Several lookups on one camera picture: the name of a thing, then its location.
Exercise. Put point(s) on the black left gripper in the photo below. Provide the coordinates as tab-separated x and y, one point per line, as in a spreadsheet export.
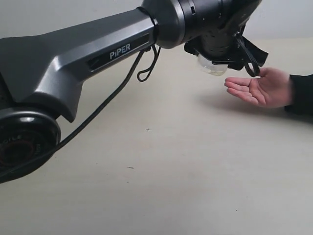
223	50

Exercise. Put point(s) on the black sleeved forearm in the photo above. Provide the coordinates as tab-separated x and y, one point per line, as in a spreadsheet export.
302	95

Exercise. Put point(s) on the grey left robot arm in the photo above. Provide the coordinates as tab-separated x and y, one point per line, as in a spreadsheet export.
41	76

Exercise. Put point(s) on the white tea bottle orange label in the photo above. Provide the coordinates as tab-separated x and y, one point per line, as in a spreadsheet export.
208	67

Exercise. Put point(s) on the person's open bare hand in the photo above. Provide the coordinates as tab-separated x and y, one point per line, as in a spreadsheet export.
272	89

